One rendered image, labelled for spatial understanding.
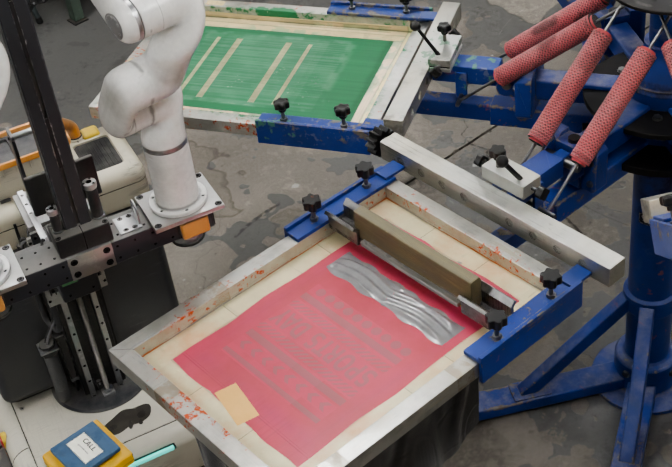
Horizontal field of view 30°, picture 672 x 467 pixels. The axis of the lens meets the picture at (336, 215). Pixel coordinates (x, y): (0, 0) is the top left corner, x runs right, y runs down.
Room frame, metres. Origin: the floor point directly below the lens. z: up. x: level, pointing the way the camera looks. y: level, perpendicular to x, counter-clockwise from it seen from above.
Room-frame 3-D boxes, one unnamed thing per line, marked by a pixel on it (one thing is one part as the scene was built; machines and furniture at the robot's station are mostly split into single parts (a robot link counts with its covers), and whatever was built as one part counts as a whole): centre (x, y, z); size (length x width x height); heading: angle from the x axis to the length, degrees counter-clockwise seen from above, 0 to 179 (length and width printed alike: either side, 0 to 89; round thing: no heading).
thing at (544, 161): (2.22, -0.44, 1.02); 0.17 x 0.06 x 0.05; 127
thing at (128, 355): (1.88, 0.01, 0.97); 0.79 x 0.58 x 0.04; 127
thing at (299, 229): (2.25, -0.01, 0.98); 0.30 x 0.05 x 0.07; 127
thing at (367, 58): (2.87, 0.00, 1.05); 1.08 x 0.61 x 0.23; 67
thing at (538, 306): (1.80, -0.35, 0.98); 0.30 x 0.05 x 0.07; 127
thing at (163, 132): (2.16, 0.34, 1.37); 0.13 x 0.10 x 0.16; 124
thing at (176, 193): (2.18, 0.34, 1.21); 0.16 x 0.13 x 0.15; 22
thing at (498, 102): (2.76, -0.27, 0.90); 1.24 x 0.06 x 0.06; 67
